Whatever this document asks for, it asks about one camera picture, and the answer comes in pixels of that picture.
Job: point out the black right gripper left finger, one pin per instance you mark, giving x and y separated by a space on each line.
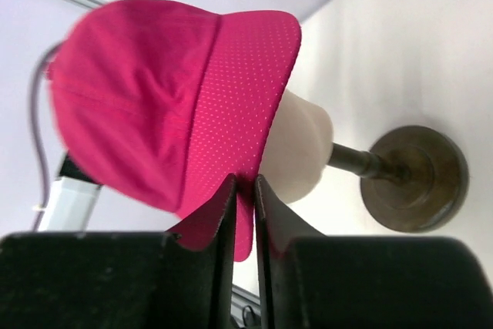
181 278

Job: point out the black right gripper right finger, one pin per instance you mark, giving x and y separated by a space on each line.
310 280

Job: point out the cream mannequin head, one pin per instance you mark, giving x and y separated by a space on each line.
298 147

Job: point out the brown wooden round stand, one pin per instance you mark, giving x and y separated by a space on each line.
413 179

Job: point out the magenta baseball cap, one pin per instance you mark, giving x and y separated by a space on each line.
161 100

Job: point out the aluminium mounting rail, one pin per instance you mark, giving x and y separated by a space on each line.
245 310

